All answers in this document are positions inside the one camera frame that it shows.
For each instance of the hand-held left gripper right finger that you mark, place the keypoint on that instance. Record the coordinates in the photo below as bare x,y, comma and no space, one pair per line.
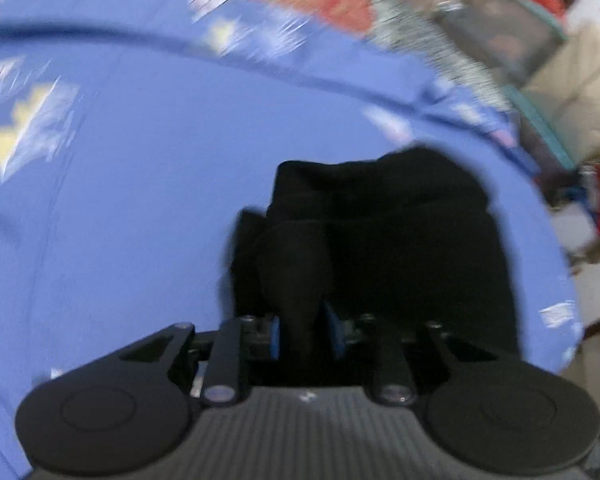
336,336

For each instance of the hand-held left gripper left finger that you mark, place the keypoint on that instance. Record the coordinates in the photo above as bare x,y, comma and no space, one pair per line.
275,336

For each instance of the black pants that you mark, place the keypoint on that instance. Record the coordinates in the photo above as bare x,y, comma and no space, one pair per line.
410,250

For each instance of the blue printed bedsheet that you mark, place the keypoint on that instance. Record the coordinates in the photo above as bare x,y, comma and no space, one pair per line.
155,185

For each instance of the red floral patchwork quilt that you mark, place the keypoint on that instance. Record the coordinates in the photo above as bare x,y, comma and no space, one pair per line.
340,0

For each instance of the teal framed box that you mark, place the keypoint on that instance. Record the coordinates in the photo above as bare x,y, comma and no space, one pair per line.
510,45

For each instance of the cream cloth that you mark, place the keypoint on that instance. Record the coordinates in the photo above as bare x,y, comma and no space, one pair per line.
585,90

